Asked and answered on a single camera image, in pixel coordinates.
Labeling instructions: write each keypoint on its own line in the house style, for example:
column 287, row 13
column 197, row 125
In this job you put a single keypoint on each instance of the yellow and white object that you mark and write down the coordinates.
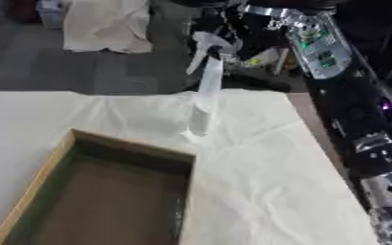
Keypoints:
column 266, row 60

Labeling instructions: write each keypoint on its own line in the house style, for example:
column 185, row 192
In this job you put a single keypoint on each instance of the white draped sheet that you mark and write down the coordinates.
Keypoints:
column 109, row 25

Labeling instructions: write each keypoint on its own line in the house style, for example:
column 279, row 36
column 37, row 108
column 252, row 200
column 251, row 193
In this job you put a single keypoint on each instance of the white and blue container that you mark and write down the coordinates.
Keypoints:
column 51, row 12

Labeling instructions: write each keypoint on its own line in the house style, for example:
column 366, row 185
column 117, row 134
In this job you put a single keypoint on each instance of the tan cardboard box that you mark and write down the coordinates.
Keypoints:
column 110, row 191

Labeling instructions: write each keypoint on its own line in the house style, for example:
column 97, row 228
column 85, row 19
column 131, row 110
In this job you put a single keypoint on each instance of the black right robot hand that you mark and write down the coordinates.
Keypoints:
column 255, row 35

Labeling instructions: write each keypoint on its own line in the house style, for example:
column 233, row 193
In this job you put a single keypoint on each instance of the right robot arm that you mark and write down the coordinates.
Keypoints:
column 350, row 105

